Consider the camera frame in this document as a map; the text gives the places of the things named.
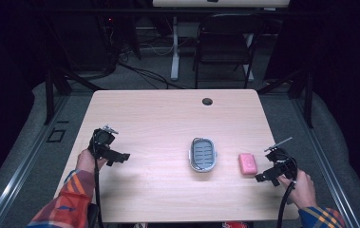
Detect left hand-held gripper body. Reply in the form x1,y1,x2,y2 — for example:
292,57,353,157
87,124,120,160

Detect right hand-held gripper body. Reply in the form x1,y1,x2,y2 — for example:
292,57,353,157
263,136,298,180

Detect person's left hand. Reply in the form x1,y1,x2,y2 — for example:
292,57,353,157
75,148,109,175

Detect person's right hand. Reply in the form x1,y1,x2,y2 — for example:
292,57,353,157
277,168,318,210

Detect pink soap bar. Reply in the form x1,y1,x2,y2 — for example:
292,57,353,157
237,152,259,176

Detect red patterned object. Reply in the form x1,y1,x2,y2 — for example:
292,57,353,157
221,220,252,228

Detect grey slotted soap dish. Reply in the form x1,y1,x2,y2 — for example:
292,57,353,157
188,136,218,174

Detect black metal stand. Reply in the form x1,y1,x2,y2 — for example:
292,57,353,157
42,66,104,126
256,66,315,130

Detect white desk with legs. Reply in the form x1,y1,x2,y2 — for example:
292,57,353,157
151,0,292,82

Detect black folding chair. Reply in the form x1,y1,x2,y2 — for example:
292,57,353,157
192,12,268,90

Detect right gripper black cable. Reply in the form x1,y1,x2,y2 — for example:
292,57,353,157
275,151,298,228

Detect black floor cables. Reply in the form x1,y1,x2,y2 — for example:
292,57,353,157
104,18,188,90

